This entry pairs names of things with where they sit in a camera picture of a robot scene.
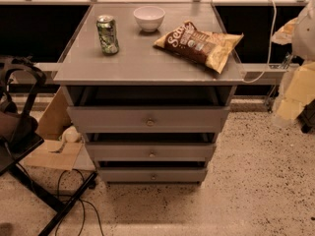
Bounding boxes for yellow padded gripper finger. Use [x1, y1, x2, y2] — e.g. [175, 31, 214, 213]
[272, 62, 315, 127]

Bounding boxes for grey top drawer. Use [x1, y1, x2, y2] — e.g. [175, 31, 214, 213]
[67, 106, 229, 133]

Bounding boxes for grey drawer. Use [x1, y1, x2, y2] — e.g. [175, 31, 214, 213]
[86, 143, 216, 161]
[67, 106, 229, 133]
[98, 168, 208, 183]

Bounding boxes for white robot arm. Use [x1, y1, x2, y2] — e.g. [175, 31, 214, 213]
[272, 0, 315, 127]

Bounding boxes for grey drawer cabinet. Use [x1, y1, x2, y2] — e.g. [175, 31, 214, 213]
[54, 3, 242, 172]

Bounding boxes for grey middle drawer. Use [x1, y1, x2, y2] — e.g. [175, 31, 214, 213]
[86, 143, 216, 161]

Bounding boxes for grey bottom drawer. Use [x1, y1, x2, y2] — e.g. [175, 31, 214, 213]
[98, 168, 208, 183]

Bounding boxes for brown chip bag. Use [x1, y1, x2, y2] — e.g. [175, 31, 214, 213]
[155, 21, 243, 74]

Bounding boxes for white bowl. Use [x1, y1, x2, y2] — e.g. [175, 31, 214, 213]
[133, 6, 165, 32]

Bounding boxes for green soda can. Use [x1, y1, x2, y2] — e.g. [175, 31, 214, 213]
[96, 15, 119, 55]

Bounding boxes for white plastic bag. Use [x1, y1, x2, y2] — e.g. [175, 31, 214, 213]
[62, 126, 81, 143]

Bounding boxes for brown cardboard box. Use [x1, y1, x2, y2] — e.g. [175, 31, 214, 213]
[25, 88, 83, 170]

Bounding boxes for black office chair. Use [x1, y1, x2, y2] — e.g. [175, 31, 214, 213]
[0, 56, 96, 236]

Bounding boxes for white hanging cable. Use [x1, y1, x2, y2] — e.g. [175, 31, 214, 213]
[241, 0, 278, 85]

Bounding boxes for black floor cable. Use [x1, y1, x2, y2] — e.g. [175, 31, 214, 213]
[53, 168, 105, 236]

